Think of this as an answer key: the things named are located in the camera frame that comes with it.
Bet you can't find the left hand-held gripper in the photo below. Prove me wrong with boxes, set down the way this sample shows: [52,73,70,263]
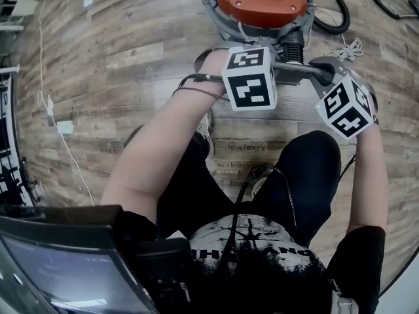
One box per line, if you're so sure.
[194,45,316,112]

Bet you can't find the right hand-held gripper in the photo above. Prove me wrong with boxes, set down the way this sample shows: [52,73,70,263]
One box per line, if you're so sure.
[308,57,380,141]

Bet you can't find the person's right forearm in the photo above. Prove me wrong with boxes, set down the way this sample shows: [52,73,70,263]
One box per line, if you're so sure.
[345,122,390,238]

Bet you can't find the person's left forearm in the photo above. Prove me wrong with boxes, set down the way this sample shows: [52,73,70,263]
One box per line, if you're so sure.
[100,49,230,209]

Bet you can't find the red teal vacuum cleaner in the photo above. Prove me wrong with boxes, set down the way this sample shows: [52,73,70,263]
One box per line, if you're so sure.
[201,0,317,65]

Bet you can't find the person's black white t-shirt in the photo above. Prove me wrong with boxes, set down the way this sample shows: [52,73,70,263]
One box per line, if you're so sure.
[114,207,387,314]

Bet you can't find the wide white power strip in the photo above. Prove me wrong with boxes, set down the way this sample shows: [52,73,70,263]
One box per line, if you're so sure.
[56,120,75,134]

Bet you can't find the black device box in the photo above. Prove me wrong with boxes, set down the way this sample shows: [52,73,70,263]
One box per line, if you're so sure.
[134,237,192,310]

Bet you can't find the white rack with black gear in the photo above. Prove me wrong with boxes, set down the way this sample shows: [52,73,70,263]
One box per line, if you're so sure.
[0,63,37,209]

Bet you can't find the black monitor blue screen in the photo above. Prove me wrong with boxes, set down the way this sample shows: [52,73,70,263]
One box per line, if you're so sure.
[0,214,155,314]

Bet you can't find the white cord bundle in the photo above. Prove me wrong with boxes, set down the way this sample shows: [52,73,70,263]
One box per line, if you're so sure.
[327,37,363,63]

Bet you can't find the black vacuum hose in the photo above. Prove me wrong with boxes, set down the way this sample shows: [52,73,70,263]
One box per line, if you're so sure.
[304,0,352,35]

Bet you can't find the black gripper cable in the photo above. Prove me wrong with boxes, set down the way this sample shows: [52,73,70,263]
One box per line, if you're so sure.
[172,73,227,101]

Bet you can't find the black headset cable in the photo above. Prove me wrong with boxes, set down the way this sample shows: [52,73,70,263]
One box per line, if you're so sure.
[209,164,301,274]

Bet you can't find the white cable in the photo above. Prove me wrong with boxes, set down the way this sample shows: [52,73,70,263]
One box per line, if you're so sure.
[60,131,96,207]
[37,0,58,124]

